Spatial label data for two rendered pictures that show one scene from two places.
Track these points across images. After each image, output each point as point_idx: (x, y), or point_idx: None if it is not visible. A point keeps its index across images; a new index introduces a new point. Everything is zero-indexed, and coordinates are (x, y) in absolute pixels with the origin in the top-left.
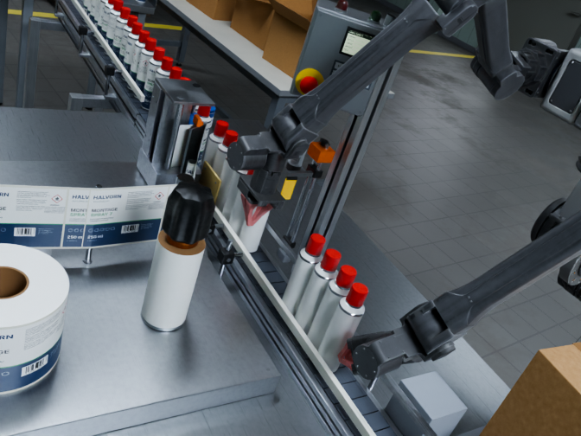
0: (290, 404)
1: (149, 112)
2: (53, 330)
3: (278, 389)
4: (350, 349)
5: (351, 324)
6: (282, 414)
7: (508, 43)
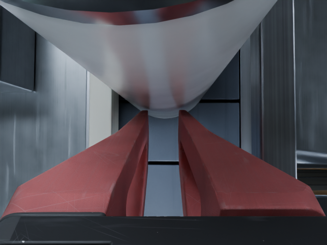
0: (58, 135)
1: None
2: None
3: (50, 86)
4: (182, 132)
5: (93, 63)
6: (21, 156)
7: None
